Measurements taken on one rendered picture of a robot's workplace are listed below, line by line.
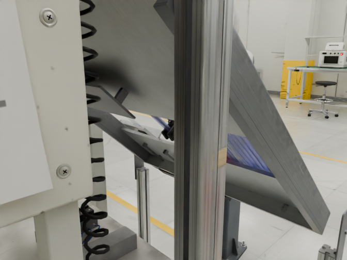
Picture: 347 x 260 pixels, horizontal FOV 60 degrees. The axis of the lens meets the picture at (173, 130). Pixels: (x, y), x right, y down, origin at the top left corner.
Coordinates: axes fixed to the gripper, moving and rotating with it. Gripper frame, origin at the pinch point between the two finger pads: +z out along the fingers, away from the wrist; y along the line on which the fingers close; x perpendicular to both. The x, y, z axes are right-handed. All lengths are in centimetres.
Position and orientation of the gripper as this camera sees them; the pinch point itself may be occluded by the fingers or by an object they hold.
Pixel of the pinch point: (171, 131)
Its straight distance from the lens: 84.7
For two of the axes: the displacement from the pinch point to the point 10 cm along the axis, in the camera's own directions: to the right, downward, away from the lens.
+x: 4.4, 6.5, 6.2
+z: -5.7, 7.3, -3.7
